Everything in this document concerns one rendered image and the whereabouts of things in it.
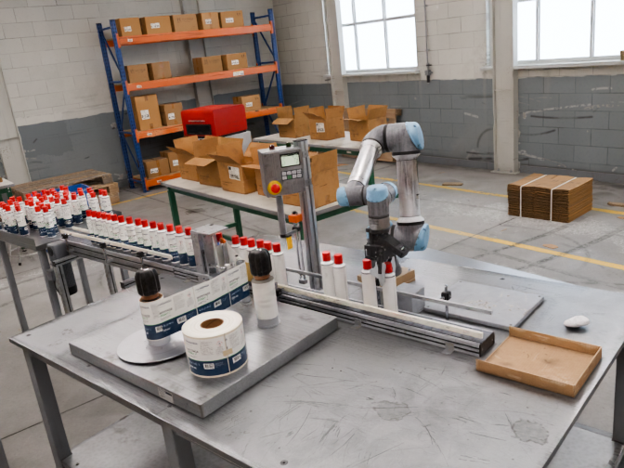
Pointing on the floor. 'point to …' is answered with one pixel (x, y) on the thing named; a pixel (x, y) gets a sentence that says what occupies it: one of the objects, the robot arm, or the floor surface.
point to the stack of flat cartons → (550, 197)
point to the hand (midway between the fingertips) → (388, 279)
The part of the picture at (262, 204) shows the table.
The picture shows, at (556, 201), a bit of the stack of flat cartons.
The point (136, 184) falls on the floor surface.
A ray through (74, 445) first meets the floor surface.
